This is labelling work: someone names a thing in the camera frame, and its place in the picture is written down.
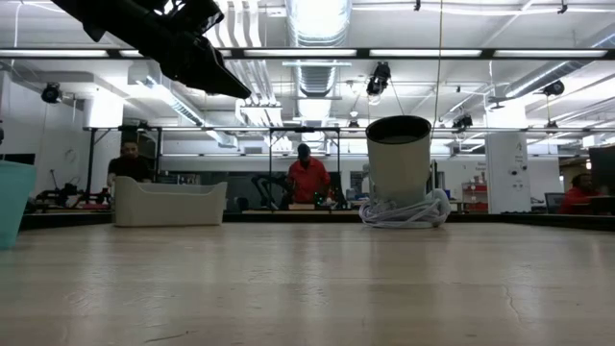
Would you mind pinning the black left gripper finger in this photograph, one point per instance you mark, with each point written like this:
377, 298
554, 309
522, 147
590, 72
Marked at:
202, 67

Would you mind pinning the white translucent plastic bin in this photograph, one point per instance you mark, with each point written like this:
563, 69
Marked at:
168, 206

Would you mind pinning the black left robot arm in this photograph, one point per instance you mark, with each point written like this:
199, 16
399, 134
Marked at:
96, 17

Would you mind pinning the person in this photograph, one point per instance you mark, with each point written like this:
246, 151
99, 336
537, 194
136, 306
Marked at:
130, 168
576, 199
307, 180

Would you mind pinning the black ceiling spotlight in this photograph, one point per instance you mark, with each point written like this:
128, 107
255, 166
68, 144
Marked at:
378, 79
554, 88
51, 93
462, 122

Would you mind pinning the black horizontal rig crossbar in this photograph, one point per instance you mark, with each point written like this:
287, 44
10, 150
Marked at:
384, 53

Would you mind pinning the grey cylindrical cup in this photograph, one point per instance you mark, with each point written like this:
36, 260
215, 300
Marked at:
399, 163

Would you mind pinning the teal plastic cup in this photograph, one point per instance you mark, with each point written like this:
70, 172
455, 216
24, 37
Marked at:
14, 206

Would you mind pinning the red shelf cart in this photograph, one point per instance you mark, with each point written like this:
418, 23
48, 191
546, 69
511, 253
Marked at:
475, 206

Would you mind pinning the black background monitor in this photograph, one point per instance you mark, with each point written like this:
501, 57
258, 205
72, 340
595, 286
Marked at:
603, 170

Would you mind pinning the black background workstation frame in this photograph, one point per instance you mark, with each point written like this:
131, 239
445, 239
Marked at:
90, 163

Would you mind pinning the black wall screen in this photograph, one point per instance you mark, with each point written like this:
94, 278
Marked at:
17, 159

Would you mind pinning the black aluminium table frame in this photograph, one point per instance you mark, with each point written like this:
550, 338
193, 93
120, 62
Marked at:
528, 221

